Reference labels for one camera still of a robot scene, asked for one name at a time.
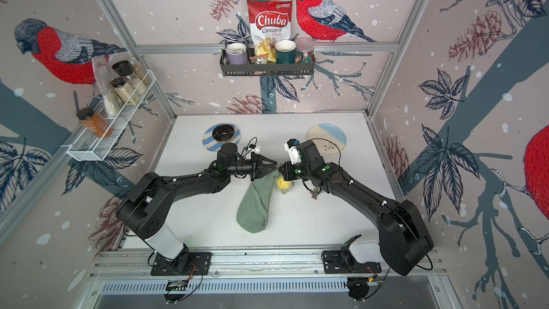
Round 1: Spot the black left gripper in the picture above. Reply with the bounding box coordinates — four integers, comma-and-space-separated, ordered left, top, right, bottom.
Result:
226, 152, 277, 181

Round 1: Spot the yellow plush bird keychain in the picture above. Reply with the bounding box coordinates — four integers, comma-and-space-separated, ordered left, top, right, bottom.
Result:
276, 176, 293, 195

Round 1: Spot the green fabric handbag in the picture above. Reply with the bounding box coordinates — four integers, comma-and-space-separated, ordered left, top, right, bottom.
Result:
237, 169, 279, 234

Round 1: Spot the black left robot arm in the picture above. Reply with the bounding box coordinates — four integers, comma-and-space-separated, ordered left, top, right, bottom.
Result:
117, 143, 278, 262

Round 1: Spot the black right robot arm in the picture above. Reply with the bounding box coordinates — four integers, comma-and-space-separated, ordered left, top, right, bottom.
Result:
279, 139, 434, 276

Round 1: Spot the red Chuba chips bag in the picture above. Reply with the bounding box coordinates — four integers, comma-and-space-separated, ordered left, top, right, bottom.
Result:
247, 0, 293, 45

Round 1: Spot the clear plastic bag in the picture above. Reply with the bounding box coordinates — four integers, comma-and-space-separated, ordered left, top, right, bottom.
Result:
91, 56, 124, 118

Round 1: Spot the black bowl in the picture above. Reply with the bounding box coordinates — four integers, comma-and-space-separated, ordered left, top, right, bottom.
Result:
212, 124, 235, 143

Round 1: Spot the cream and blue plate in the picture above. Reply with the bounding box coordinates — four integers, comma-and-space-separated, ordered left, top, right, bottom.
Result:
306, 123, 347, 156

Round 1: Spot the blue striped plate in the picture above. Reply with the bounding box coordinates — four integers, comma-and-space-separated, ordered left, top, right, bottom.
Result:
202, 123, 242, 152

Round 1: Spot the green mug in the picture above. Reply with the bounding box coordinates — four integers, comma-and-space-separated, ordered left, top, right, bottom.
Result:
275, 40, 296, 64

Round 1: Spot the purple mug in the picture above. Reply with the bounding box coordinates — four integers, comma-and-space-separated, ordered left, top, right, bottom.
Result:
224, 43, 248, 65

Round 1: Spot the pink lidded jar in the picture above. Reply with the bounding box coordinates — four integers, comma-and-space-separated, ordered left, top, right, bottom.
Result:
295, 37, 315, 64

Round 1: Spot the tall black lid spice jar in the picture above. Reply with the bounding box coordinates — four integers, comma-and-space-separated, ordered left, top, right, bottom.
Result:
112, 61, 147, 96

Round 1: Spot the orange spice jar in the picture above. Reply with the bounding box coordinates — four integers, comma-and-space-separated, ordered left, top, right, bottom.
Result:
76, 107, 113, 138

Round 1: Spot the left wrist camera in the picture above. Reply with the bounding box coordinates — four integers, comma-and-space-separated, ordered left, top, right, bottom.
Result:
245, 144, 261, 159

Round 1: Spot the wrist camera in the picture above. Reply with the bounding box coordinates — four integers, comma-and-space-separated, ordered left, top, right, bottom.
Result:
284, 139, 301, 165
245, 144, 261, 159

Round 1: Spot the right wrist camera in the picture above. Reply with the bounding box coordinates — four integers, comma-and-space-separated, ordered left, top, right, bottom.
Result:
284, 139, 301, 165

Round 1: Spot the black wall shelf basket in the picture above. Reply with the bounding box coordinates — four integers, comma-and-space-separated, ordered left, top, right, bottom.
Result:
220, 51, 315, 77

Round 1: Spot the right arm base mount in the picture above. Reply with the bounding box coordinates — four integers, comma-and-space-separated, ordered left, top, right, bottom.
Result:
320, 235, 382, 275

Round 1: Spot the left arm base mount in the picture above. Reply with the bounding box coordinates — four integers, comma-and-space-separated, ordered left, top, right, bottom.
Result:
148, 247, 213, 276

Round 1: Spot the white wire wall rack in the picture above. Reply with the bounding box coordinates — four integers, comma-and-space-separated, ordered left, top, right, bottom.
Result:
67, 70, 157, 162

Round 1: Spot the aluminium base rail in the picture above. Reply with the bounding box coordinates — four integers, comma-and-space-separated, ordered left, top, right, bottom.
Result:
91, 245, 447, 284

